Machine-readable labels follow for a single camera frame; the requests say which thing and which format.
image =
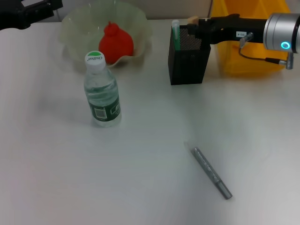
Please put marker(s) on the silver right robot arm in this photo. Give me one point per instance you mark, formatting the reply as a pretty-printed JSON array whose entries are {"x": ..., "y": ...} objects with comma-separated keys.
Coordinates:
[{"x": 281, "y": 28}]

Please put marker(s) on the clear green-label water bottle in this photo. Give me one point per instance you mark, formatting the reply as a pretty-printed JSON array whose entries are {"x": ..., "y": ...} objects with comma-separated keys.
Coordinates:
[{"x": 103, "y": 93}]

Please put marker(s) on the yellow plastic storage bin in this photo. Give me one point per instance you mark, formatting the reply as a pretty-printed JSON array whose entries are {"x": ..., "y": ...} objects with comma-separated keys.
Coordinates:
[{"x": 246, "y": 65}]

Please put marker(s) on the tan eraser block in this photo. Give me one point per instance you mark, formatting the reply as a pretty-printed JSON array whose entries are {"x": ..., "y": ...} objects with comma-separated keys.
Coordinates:
[{"x": 192, "y": 20}]

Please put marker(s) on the frosted wavy fruit plate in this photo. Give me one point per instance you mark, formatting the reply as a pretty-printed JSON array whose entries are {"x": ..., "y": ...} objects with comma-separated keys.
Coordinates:
[{"x": 79, "y": 28}]

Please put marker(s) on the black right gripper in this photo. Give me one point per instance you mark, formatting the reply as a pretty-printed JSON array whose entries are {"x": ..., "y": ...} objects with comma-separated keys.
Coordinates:
[{"x": 225, "y": 30}]

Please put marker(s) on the black mesh pen holder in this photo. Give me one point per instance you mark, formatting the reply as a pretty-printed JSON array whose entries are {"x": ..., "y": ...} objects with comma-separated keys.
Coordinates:
[{"x": 187, "y": 70}]

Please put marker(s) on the mint green pen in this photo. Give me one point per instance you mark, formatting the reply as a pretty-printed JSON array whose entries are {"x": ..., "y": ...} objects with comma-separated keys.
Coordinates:
[{"x": 176, "y": 35}]

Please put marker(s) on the grey glitter pen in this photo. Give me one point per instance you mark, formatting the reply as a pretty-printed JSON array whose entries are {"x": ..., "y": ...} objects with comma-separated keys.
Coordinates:
[{"x": 208, "y": 170}]

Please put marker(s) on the red-orange knobbed orange fruit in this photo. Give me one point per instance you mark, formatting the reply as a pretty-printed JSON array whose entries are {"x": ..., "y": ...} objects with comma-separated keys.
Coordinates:
[{"x": 117, "y": 42}]

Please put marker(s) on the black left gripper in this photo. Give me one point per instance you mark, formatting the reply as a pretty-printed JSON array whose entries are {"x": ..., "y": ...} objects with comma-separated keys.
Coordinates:
[{"x": 14, "y": 18}]

